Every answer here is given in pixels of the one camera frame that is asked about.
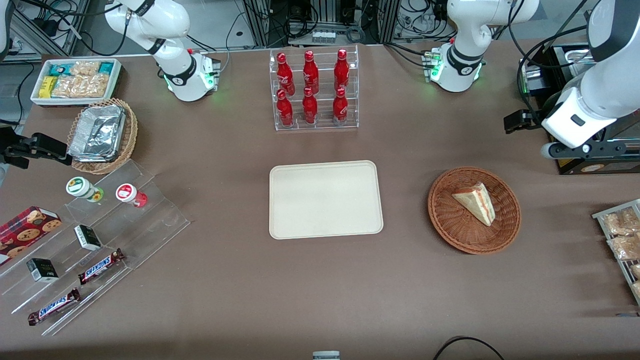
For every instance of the triangular sandwich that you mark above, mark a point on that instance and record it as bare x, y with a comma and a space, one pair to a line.
477, 205

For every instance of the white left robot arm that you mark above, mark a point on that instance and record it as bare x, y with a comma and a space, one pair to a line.
462, 65

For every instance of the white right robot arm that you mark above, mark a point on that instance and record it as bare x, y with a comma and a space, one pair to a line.
182, 75

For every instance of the silver foil tray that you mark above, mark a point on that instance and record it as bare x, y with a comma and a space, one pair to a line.
97, 132

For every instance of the tan oval wicker basket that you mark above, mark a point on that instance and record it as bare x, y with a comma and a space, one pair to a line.
131, 132

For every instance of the brown round wicker basket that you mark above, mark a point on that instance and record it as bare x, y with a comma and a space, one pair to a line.
450, 225

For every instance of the beige rectangular tray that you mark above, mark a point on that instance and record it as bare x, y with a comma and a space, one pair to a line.
325, 200

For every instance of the white cup with green lid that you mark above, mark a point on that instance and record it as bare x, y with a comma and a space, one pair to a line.
77, 186

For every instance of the black glass food display case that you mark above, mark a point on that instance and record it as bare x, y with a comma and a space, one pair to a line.
615, 166

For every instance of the yellow snack packet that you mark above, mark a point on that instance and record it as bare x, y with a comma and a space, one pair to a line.
47, 87

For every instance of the clear bag of crackers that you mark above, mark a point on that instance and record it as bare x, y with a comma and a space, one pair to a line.
85, 68
80, 86

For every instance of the red cookie box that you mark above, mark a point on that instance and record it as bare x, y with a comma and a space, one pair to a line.
25, 232

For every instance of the teal snack packet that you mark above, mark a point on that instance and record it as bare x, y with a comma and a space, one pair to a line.
106, 67
60, 69

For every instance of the white cup with red lid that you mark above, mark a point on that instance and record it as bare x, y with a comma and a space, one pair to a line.
126, 192

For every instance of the white rectangular snack bin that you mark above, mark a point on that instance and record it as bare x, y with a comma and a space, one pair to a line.
117, 80

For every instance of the small black box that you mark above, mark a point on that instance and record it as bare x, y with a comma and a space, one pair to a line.
87, 237
42, 270

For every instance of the clear bag of fried snacks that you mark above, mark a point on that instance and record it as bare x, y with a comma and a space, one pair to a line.
625, 247
620, 222

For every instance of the clear acrylic stepped stand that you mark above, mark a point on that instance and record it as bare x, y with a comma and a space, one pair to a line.
150, 225

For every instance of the brown Snickers bar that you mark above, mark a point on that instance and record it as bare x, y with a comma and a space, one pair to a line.
54, 306
100, 266

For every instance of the red soda bottle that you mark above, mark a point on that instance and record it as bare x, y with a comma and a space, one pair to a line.
285, 75
340, 109
341, 70
310, 109
285, 111
310, 72

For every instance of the clear acrylic bottle rack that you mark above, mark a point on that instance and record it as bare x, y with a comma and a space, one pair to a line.
325, 127

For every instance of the white power strip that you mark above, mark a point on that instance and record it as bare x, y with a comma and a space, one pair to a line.
323, 37

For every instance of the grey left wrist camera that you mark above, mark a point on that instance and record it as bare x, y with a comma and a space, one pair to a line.
552, 151

